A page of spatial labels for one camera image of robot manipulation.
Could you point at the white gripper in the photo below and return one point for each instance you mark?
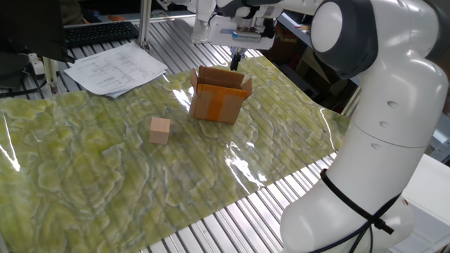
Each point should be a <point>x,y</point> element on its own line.
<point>219,33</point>

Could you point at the silver blue wrist-mounted device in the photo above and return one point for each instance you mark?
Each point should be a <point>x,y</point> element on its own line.
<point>246,35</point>

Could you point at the aluminium frame post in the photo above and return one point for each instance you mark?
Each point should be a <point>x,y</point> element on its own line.
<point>144,24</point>

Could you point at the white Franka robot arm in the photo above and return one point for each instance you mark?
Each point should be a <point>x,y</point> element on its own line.
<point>379,140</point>

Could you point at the white cabinet box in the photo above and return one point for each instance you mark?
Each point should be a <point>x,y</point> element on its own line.
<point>429,196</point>

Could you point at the wooden cube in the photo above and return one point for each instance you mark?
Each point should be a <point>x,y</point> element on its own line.
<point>160,131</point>

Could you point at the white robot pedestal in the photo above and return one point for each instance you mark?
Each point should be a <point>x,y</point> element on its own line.
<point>202,24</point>

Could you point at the small orange item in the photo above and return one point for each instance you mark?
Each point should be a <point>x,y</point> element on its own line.
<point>116,18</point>

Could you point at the white power strip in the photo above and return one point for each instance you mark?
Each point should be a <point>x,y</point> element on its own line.
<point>37,66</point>

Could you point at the green marble pattern mat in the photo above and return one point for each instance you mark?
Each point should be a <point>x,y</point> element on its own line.
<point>105,168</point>

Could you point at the cardboard box with orange tape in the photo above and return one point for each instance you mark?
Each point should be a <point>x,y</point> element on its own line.
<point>216,103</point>

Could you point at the thin aluminium post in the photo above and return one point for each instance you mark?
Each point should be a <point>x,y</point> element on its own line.
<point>52,75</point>

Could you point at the black monitor base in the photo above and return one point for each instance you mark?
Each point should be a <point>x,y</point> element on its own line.
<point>12,70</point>

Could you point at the black keyboard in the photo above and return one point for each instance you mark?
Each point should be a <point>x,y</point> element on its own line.
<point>100,32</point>

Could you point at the black monitor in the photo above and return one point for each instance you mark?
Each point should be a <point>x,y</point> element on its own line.
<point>31,24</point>

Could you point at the aluminium frame rail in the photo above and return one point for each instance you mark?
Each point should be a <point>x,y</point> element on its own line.
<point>165,17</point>

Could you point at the white side table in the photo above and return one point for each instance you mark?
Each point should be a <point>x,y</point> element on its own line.
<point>441,144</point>

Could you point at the stack of printed papers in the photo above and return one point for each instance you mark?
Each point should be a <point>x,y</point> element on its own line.
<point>116,68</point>

